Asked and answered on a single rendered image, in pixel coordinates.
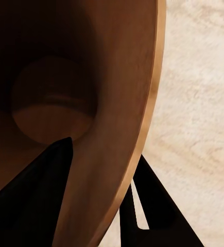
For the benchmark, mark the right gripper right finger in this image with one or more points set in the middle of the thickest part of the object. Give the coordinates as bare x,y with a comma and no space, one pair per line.
167,225

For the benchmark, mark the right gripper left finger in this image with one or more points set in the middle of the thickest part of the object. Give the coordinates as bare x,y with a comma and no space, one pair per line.
31,202

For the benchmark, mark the trash can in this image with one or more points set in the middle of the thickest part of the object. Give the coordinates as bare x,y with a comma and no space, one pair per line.
89,70

